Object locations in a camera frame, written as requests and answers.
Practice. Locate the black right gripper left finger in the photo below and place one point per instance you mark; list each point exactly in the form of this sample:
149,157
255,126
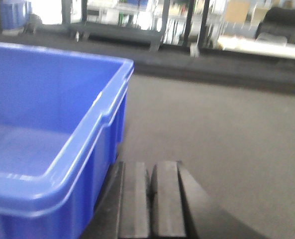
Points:
123,209

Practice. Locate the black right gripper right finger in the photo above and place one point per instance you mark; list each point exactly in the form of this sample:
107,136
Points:
182,209

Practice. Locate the large blue plastic bin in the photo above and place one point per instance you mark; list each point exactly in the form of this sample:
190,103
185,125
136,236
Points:
61,120

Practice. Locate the grey conveyor belt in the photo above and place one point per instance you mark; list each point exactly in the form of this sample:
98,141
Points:
237,142

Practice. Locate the black low cart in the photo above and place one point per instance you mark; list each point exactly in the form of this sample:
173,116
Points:
89,30

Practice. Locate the black office chair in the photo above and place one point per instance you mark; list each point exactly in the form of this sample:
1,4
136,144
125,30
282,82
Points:
278,21

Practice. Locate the stacked blue bins far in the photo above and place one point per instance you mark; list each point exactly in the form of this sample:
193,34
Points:
14,13

